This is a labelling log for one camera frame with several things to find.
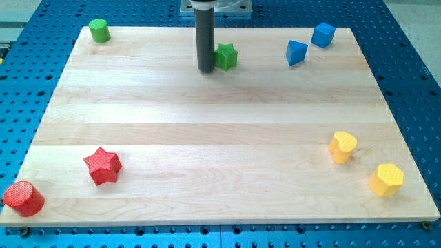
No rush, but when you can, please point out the blue triangle block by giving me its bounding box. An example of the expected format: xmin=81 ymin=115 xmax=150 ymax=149
xmin=285 ymin=40 xmax=308 ymax=66

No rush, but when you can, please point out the green star block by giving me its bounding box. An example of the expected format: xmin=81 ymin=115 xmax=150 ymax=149
xmin=214 ymin=43 xmax=238 ymax=71

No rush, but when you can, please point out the light wooden board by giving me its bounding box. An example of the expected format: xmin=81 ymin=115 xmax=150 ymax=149
xmin=1 ymin=26 xmax=440 ymax=227

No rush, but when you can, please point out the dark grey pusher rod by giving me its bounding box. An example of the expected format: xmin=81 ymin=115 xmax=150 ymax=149
xmin=191 ymin=0 xmax=215 ymax=73

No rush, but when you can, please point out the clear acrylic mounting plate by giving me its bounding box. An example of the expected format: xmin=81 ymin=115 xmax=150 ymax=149
xmin=179 ymin=0 xmax=253 ymax=15

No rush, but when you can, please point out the yellow heart block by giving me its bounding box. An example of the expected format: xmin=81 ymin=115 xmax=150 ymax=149
xmin=328 ymin=131 xmax=358 ymax=165

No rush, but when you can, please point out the red star block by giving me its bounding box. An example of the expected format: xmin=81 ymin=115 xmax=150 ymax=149
xmin=83 ymin=147 xmax=122 ymax=186

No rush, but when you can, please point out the blue cube block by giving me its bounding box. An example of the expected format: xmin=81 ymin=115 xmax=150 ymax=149
xmin=311 ymin=22 xmax=336 ymax=48

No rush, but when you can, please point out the green cylinder block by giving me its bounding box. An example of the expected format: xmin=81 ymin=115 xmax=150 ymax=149
xmin=88 ymin=19 xmax=111 ymax=43

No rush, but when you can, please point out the yellow hexagon block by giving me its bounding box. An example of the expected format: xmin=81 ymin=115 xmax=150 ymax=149
xmin=369 ymin=163 xmax=404 ymax=197

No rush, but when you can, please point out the red cylinder block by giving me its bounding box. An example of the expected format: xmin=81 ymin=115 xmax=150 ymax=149
xmin=3 ymin=180 xmax=45 ymax=217

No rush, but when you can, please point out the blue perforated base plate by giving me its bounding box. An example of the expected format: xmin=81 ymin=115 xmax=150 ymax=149
xmin=1 ymin=0 xmax=440 ymax=247

